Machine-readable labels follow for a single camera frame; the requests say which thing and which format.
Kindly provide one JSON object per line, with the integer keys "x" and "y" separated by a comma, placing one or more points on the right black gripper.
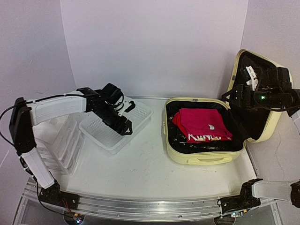
{"x": 240, "y": 89}

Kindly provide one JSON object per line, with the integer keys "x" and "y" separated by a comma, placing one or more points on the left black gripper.
{"x": 122, "y": 131}

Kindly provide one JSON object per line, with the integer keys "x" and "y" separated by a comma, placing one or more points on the white perforated plastic basket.
{"x": 113, "y": 133}

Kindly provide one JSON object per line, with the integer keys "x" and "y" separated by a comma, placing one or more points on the red Kungfu print t-shirt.
{"x": 206, "y": 139}

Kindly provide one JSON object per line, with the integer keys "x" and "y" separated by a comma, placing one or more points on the pale yellow hard-shell suitcase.
{"x": 246, "y": 125}

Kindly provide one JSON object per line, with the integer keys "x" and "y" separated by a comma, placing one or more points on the white plastic drawer organizer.
{"x": 59, "y": 143}

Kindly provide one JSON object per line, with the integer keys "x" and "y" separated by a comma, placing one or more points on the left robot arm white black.
{"x": 29, "y": 122}

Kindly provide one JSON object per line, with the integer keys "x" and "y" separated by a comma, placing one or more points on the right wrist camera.
{"x": 249, "y": 77}

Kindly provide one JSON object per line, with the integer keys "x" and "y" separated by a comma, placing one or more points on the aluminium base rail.
{"x": 144, "y": 210}

